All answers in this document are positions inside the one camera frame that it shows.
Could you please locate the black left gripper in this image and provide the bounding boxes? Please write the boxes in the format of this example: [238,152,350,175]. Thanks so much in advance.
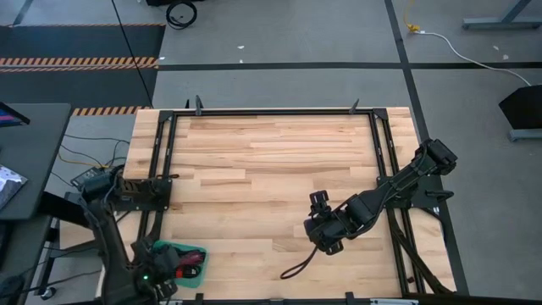
[135,239,201,300]

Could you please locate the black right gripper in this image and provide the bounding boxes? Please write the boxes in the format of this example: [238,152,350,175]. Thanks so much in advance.
[303,190,361,257]

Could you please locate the magenta USB cable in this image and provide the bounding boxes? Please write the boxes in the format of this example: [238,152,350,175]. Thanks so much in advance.
[180,249,207,269]

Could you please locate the plain black USB cable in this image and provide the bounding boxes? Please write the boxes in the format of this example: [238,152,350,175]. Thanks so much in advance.
[279,245,320,281]

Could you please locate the teal plastic tray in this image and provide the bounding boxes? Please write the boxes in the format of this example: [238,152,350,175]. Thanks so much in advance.
[151,240,209,290]

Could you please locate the black power adapter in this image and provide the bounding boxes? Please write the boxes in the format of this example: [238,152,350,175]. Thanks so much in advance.
[69,165,103,188]

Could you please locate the printed paper sheet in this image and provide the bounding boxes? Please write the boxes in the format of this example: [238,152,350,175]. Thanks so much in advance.
[0,164,29,211]

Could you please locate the dark grey desk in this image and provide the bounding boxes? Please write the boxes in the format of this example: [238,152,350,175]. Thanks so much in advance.
[0,103,73,221]

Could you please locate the black box on grey base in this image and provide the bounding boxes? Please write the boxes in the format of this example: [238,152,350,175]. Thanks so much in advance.
[498,84,542,142]

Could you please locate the dark tablet screen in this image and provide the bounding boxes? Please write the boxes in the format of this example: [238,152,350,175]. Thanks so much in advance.
[0,101,31,129]

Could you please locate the black mat with hazard stripes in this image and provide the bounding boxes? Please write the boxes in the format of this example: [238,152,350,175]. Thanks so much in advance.
[0,23,167,109]

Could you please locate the grey metal table leg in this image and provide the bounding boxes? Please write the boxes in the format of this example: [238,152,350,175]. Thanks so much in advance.
[462,0,542,31]

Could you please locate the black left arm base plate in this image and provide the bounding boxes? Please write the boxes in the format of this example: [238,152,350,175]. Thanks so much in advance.
[110,176,174,212]

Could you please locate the black right arm cable harness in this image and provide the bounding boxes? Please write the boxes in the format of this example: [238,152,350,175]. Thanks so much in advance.
[389,207,452,296]

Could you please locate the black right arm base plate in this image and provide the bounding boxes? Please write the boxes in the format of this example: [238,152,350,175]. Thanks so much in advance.
[376,175,455,210]

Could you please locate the black aluminium table frame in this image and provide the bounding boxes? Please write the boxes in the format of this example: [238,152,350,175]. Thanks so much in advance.
[124,108,427,305]

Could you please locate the thin black wires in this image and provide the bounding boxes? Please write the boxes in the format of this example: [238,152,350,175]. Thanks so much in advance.
[58,133,130,169]

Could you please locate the long white cable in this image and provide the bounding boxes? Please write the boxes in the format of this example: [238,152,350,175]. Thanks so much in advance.
[417,30,533,87]

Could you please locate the long thin black cable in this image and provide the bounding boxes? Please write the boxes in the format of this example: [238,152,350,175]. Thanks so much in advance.
[110,0,154,108]

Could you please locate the thick black coiled cable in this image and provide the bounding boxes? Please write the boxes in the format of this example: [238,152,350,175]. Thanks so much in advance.
[165,0,199,31]

